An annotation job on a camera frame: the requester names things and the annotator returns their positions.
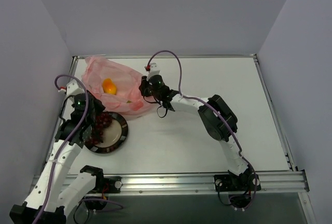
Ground pink plastic bag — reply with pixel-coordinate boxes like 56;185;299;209
81;56;153;116

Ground dark red fake grapes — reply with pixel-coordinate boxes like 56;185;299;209
85;111;113;145

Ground orange yellow fake mango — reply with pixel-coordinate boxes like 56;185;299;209
102;78;117;95

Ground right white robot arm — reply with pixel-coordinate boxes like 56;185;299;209
139;75;261;192

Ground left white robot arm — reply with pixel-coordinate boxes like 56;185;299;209
9;93;105;223

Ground pink fake peach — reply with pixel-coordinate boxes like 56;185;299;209
129;101;144;111

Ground black rimmed round plate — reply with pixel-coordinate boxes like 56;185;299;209
85;111;129;154

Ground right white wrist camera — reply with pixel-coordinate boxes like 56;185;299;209
145;63;160;81

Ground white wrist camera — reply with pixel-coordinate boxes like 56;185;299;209
145;63;160;81
58;80;84;96

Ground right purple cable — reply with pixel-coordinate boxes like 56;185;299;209
146;50;260;209

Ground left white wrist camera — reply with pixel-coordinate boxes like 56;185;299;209
58;80;84;96

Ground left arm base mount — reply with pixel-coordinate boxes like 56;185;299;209
77;173;124;212

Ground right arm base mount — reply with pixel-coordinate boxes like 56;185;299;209
214;173;261;212

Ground aluminium front rail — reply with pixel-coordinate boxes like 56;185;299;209
114;171;309;196

